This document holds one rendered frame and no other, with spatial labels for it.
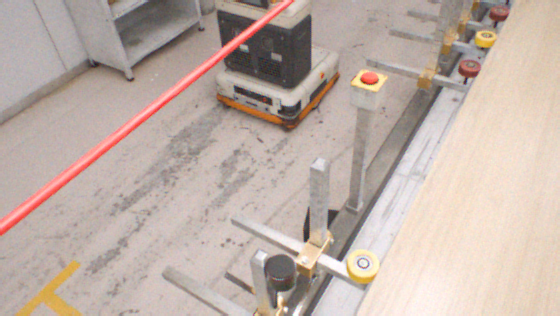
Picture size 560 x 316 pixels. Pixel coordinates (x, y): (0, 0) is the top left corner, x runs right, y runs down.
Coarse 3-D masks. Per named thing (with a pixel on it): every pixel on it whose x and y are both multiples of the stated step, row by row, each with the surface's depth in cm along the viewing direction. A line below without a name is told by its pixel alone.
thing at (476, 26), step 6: (408, 12) 215; (414, 12) 214; (420, 12) 213; (426, 12) 213; (420, 18) 214; (426, 18) 212; (432, 18) 211; (450, 18) 207; (468, 24) 203; (474, 24) 202; (480, 24) 202; (486, 24) 202; (474, 30) 204; (480, 30) 202; (486, 30) 201; (492, 30) 199
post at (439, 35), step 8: (448, 0) 156; (440, 8) 159; (448, 8) 158; (440, 16) 161; (448, 16) 161; (440, 24) 163; (440, 32) 165; (440, 40) 167; (432, 48) 171; (440, 48) 170; (432, 56) 173; (432, 64) 175
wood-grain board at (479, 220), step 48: (528, 0) 200; (528, 48) 172; (480, 96) 151; (528, 96) 150; (480, 144) 134; (528, 144) 134; (432, 192) 122; (480, 192) 121; (528, 192) 120; (432, 240) 111; (480, 240) 110; (528, 240) 109; (384, 288) 102; (432, 288) 101; (480, 288) 101; (528, 288) 100
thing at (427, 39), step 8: (392, 32) 199; (400, 32) 197; (408, 32) 196; (416, 32) 196; (416, 40) 195; (424, 40) 193; (432, 40) 192; (456, 48) 188; (464, 48) 186; (472, 48) 184; (480, 48) 184; (480, 56) 184
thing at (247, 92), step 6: (228, 84) 276; (234, 84) 273; (240, 84) 272; (228, 90) 280; (234, 90) 277; (240, 90) 273; (246, 90) 271; (252, 90) 267; (258, 90) 267; (246, 96) 274; (252, 96) 271; (258, 96) 268; (264, 96) 265; (270, 96) 262; (264, 102) 268; (270, 102) 265; (276, 102) 262; (276, 108) 265
